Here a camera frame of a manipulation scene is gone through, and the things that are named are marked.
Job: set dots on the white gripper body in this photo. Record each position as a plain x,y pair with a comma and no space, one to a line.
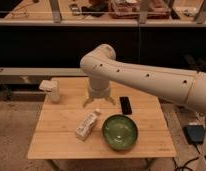
98,88

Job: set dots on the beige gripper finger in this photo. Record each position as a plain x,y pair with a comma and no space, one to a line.
111,100
87,101

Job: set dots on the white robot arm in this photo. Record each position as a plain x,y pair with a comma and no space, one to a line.
182,87

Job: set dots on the green ceramic bowl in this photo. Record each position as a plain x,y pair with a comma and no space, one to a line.
120,132

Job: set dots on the wooden table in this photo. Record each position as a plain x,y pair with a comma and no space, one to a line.
54,137

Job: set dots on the red tray on shelf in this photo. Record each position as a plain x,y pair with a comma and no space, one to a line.
131,8

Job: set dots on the black device on shelf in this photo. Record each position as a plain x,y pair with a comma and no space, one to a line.
96,10

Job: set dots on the grey remote on shelf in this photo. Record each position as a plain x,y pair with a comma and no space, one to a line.
75,9

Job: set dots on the blue foot pedal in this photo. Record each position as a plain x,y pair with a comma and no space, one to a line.
194,133

